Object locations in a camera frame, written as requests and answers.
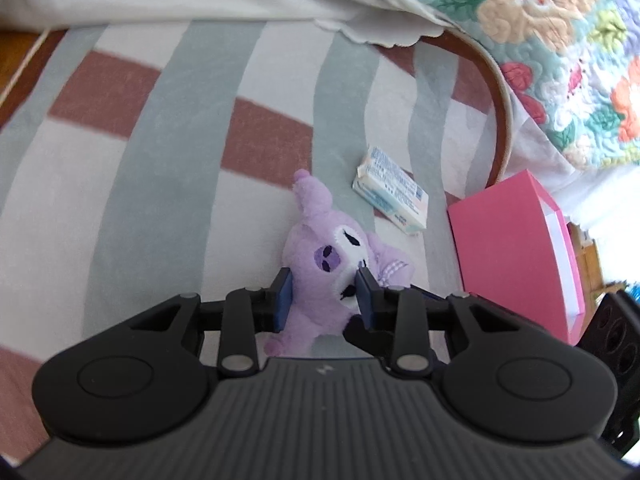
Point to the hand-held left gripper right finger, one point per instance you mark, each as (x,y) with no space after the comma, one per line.
(364,297)

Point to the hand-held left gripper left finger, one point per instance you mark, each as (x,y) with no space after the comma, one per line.
(283,300)

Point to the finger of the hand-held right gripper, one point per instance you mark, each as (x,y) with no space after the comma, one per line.
(365,340)

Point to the purple plush toy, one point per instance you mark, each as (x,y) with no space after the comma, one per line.
(320,240)

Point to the pink cardboard box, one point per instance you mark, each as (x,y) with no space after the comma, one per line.
(500,250)

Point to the white soap bar packet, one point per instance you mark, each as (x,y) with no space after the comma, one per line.
(392,192)

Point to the checkered striped rug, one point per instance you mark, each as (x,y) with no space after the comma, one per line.
(150,185)

